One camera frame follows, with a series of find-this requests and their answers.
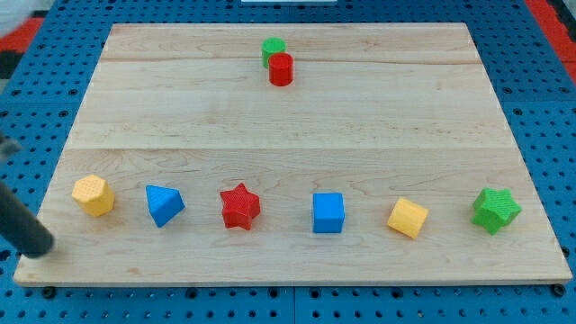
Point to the yellow hexagon block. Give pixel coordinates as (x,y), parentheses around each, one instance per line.
(93,195)

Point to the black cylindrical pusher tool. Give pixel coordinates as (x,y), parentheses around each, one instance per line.
(21,228)

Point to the wooden board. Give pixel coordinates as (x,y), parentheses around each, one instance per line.
(375,111)

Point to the red cylinder block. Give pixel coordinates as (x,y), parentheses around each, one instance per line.
(280,69)

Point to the blue triangle block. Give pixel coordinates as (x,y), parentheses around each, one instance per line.
(164,203)

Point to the blue cube block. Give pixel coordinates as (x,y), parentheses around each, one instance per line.
(328,212)

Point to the green star block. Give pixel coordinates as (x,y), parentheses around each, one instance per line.
(494,209)

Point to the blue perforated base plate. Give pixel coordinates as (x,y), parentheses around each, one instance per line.
(49,79)

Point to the red star block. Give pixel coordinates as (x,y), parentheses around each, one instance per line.
(239,207)

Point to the yellow pentagon block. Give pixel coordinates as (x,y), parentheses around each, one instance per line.
(407,217)

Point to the green cylinder block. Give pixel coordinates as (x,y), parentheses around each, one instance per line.
(271,46)

